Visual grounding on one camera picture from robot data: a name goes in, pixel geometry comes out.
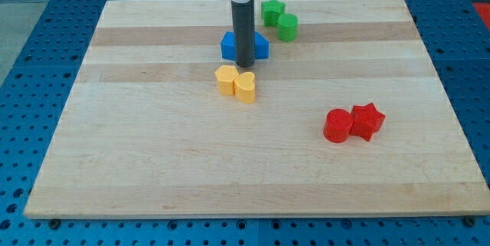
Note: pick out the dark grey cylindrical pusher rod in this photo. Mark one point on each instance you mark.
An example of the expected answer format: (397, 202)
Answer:
(244, 32)

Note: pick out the green star block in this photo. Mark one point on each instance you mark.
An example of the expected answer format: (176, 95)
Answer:
(271, 10)

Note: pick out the red star block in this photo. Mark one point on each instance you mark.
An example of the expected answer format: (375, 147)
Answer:
(367, 120)

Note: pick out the blue block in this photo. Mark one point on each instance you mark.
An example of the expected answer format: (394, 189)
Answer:
(227, 46)

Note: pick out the green cylinder block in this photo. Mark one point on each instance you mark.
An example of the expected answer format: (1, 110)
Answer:
(287, 27)

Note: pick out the yellow pentagon block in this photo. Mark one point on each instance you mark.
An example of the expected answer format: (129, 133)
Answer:
(225, 76)

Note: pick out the yellow heart block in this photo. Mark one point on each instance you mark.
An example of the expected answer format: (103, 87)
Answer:
(245, 87)

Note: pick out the red cylinder block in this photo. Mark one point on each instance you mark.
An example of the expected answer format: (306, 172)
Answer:
(338, 124)

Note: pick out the wooden board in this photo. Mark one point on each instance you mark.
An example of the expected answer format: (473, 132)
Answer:
(146, 134)

